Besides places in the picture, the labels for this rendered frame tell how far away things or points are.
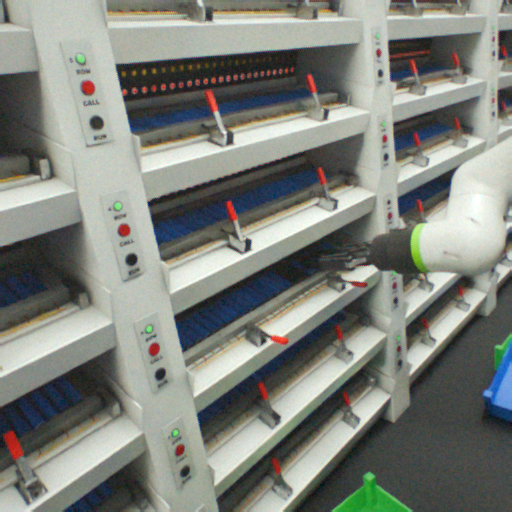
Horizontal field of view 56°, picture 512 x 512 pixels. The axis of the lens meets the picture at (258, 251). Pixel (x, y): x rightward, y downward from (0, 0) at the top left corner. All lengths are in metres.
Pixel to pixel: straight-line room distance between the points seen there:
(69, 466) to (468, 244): 0.69
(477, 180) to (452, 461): 0.73
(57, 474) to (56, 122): 0.47
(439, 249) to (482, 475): 0.64
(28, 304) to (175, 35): 0.43
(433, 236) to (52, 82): 0.63
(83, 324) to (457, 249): 0.59
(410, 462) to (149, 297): 0.86
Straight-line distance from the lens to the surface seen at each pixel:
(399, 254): 0.91
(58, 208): 0.65
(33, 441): 0.78
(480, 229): 0.86
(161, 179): 0.72
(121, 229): 0.68
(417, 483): 1.30
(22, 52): 0.65
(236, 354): 0.90
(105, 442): 0.79
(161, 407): 0.79
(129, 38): 0.72
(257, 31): 0.88
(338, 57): 1.17
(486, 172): 0.91
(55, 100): 0.65
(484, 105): 1.78
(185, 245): 0.83
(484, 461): 1.37
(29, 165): 0.71
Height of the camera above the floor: 0.92
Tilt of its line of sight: 19 degrees down
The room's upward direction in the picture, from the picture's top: 9 degrees counter-clockwise
